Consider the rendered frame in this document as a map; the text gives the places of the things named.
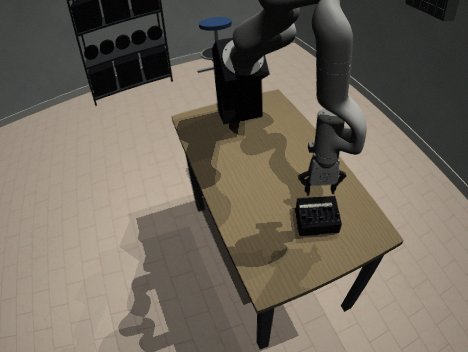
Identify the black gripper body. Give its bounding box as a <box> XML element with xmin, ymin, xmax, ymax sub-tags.
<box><xmin>309</xmin><ymin>156</ymin><xmax>340</xmax><ymax>186</ymax></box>

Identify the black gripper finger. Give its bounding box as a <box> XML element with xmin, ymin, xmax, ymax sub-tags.
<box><xmin>298</xmin><ymin>170</ymin><xmax>311</xmax><ymax>196</ymax></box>
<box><xmin>331</xmin><ymin>170</ymin><xmax>346</xmax><ymax>194</ymax></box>

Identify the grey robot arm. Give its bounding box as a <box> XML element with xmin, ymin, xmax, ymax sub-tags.
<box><xmin>222</xmin><ymin>0</ymin><xmax>367</xmax><ymax>165</ymax></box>

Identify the black lighting desk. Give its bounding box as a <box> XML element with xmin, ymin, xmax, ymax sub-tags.
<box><xmin>296</xmin><ymin>196</ymin><xmax>342</xmax><ymax>236</ymax></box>

